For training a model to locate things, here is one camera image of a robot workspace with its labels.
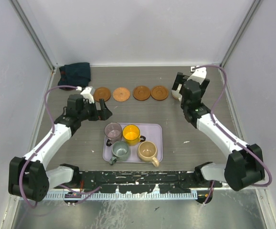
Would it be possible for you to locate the purple glass mug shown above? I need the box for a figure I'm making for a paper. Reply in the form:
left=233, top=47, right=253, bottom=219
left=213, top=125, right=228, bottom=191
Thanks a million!
left=104, top=123, right=122, bottom=146

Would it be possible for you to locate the beige ceramic mug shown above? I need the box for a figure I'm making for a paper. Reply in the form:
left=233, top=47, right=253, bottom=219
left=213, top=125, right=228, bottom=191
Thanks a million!
left=137, top=141, right=159, bottom=167

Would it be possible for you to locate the dark brown wooden coaster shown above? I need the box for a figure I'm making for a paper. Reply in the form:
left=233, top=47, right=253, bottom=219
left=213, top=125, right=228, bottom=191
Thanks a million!
left=133, top=85, right=151, bottom=101

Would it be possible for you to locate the lavender plastic tray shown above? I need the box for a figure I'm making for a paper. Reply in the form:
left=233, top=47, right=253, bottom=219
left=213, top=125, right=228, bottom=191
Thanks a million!
left=103, top=123, right=163, bottom=163

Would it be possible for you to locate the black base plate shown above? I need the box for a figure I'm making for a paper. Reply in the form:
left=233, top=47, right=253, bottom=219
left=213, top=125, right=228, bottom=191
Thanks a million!
left=53, top=170, right=223, bottom=194

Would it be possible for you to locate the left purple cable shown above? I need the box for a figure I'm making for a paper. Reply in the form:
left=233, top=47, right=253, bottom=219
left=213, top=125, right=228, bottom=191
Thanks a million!
left=18, top=85, right=102, bottom=208

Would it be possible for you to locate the white slotted cable duct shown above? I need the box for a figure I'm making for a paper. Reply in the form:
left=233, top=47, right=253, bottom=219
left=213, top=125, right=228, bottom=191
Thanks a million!
left=44, top=191, right=198, bottom=201

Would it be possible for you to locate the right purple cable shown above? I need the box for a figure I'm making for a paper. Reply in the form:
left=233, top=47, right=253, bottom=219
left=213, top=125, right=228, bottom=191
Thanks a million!
left=191, top=65, right=273, bottom=205

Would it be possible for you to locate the white ceramic mug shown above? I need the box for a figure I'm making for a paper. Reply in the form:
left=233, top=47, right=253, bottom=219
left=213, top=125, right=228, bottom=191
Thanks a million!
left=171, top=84, right=182, bottom=102

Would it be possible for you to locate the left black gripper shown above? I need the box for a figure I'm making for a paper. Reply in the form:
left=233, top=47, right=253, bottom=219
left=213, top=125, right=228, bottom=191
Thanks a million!
left=78, top=99, right=111, bottom=122

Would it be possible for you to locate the brown wooden round coaster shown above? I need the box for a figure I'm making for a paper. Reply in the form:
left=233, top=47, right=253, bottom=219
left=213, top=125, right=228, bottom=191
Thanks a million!
left=151, top=85, right=169, bottom=101

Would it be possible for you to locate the purple cable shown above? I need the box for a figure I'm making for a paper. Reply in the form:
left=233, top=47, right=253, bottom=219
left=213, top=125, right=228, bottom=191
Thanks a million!
left=18, top=85, right=102, bottom=208
left=191, top=65, right=273, bottom=205

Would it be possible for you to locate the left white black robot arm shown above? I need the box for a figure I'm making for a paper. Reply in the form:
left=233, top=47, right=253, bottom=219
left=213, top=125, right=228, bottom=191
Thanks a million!
left=8, top=94, right=112, bottom=202

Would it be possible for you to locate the grey ceramic mug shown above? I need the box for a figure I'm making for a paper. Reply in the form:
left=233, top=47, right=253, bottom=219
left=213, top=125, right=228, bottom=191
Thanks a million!
left=109, top=141, right=131, bottom=165

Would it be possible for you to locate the yellow mug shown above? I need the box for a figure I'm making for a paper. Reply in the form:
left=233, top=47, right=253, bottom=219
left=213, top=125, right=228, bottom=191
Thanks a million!
left=122, top=125, right=146, bottom=146

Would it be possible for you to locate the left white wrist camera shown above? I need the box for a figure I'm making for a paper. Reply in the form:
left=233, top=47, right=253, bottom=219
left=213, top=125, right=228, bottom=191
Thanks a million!
left=76, top=86, right=95, bottom=104

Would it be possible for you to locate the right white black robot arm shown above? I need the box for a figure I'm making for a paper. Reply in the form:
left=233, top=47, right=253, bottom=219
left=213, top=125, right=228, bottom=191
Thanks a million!
left=171, top=73, right=265, bottom=191

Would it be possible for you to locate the dark blue folded cloth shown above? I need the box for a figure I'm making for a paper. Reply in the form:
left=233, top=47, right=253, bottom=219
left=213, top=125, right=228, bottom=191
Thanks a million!
left=57, top=62, right=91, bottom=91

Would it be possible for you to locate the aluminium front rail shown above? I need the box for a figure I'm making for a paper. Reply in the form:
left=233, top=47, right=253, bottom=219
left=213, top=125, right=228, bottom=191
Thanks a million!
left=9, top=170, right=268, bottom=191

